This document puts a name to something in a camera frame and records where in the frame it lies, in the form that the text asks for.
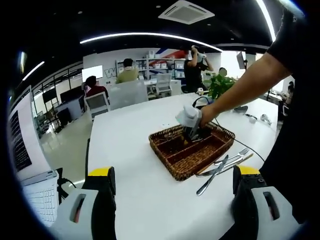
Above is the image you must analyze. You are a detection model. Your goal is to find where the studio light on stand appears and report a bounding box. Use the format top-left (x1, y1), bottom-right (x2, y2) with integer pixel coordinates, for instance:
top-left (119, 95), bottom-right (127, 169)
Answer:
top-left (236, 50), bottom-right (248, 71)

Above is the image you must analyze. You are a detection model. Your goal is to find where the white laptop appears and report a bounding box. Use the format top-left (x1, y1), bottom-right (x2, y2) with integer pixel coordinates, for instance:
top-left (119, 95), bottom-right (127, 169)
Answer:
top-left (21, 169), bottom-right (60, 225)

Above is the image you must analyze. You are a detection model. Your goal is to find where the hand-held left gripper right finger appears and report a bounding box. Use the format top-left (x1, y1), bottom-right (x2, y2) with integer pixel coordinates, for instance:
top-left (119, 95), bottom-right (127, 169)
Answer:
top-left (232, 164), bottom-right (294, 240)

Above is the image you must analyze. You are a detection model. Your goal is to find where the white office chair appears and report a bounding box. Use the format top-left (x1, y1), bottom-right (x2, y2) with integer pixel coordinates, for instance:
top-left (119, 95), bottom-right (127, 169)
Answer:
top-left (155, 73), bottom-right (173, 97)
top-left (83, 91), bottom-right (111, 120)

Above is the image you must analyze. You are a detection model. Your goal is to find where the straight ceiling light strip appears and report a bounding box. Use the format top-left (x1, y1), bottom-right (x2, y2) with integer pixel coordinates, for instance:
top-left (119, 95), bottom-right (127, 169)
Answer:
top-left (254, 0), bottom-right (277, 43)

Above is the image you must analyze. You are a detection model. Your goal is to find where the person's right hand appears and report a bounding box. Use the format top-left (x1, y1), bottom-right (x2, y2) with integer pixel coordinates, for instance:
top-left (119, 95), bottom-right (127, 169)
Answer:
top-left (199, 106), bottom-right (219, 127)

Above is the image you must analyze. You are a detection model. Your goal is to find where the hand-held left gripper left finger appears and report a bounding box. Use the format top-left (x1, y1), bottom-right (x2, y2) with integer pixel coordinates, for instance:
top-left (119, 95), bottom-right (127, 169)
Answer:
top-left (56, 166), bottom-right (118, 240)

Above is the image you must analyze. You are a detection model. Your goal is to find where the white handheld controller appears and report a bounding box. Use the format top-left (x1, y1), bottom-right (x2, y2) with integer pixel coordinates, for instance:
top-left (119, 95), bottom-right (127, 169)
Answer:
top-left (259, 113), bottom-right (273, 126)

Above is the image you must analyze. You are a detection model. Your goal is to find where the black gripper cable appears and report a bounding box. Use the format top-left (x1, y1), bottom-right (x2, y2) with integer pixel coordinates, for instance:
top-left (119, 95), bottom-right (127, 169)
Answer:
top-left (191, 96), bottom-right (265, 161)

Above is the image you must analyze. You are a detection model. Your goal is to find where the black tripod with cable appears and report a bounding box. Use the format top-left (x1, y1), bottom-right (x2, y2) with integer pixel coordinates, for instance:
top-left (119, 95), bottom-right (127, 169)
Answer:
top-left (56, 167), bottom-right (77, 206)

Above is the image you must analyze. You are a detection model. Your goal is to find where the curved ceiling light strip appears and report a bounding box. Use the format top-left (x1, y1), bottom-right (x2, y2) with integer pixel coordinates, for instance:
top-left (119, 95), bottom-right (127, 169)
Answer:
top-left (79, 31), bottom-right (224, 53)

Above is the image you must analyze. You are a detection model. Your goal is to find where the green potted plant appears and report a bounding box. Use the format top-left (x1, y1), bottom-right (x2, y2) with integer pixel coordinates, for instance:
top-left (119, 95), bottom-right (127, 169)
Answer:
top-left (208, 74), bottom-right (237, 101)

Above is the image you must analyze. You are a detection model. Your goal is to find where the black upright bar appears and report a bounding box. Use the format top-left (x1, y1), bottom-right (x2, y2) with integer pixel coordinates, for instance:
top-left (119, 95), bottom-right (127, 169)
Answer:
top-left (85, 138), bottom-right (91, 177)

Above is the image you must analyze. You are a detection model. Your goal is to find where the brown wicker storage tray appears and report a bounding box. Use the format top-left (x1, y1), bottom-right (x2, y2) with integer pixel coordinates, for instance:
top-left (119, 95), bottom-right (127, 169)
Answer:
top-left (148, 121), bottom-right (236, 182)

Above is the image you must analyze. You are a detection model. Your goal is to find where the black desk monitor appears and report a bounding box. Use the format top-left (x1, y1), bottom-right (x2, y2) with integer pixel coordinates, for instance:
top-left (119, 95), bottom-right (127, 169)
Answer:
top-left (59, 86), bottom-right (85, 103)

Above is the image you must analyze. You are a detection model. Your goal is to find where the short ceiling light strip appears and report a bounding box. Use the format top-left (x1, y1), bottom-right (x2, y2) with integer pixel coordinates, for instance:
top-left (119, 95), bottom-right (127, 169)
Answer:
top-left (21, 60), bottom-right (46, 82)

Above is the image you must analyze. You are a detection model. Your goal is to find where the black television on stand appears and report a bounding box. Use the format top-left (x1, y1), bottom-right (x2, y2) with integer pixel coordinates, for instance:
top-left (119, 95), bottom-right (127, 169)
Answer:
top-left (41, 89), bottom-right (59, 106)

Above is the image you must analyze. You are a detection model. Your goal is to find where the ceiling air vent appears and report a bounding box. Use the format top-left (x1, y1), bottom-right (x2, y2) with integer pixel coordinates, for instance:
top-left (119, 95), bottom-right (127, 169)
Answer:
top-left (157, 0), bottom-right (216, 25)

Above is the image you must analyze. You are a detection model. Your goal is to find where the white partition panel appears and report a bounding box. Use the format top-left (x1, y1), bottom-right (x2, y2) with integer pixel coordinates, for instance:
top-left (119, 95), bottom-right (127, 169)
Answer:
top-left (107, 79), bottom-right (149, 111)

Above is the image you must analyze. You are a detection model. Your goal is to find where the steel spoon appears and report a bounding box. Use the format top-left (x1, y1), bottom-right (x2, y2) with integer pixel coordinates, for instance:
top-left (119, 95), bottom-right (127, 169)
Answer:
top-left (159, 134), bottom-right (185, 145)

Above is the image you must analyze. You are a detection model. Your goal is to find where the bright white screen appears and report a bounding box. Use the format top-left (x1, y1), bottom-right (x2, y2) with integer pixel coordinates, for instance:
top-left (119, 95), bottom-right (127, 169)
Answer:
top-left (81, 64), bottom-right (104, 81)

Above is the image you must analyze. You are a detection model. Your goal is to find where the person's black shirt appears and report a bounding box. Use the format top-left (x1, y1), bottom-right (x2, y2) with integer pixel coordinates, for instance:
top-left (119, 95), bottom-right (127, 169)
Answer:
top-left (258, 7), bottom-right (317, 225)

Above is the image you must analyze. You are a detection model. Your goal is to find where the white storage shelf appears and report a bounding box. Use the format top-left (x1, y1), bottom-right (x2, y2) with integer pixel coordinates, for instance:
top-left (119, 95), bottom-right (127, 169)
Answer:
top-left (115, 51), bottom-right (187, 81)

